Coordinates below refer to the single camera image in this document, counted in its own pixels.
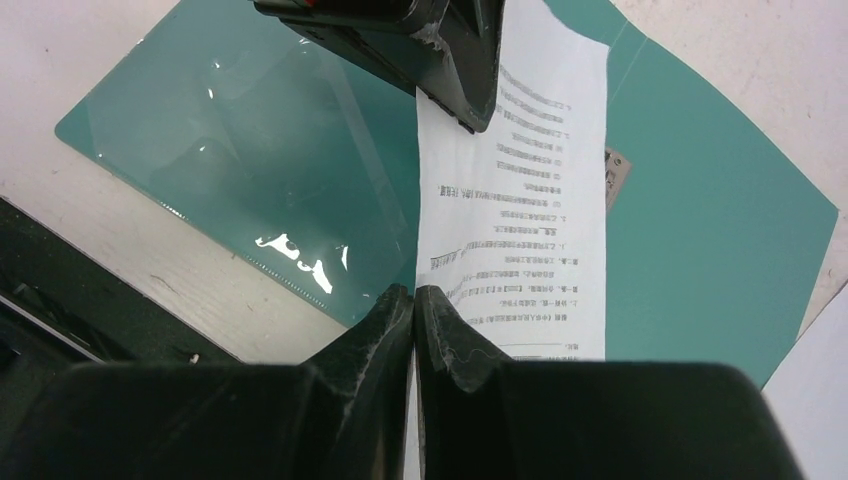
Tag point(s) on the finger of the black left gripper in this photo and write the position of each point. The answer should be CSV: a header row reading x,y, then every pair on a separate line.
x,y
447,50

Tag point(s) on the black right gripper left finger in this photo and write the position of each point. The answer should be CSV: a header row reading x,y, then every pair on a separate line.
x,y
341,414

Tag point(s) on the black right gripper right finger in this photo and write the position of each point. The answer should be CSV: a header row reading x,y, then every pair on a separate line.
x,y
488,416

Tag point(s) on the white paper sheet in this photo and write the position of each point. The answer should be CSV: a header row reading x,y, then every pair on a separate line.
x,y
807,393
512,222

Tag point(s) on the teal plastic folder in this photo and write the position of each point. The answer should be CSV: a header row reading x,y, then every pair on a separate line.
x,y
306,166

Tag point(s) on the metal folder clip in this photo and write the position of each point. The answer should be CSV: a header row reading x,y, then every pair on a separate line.
x,y
617,169

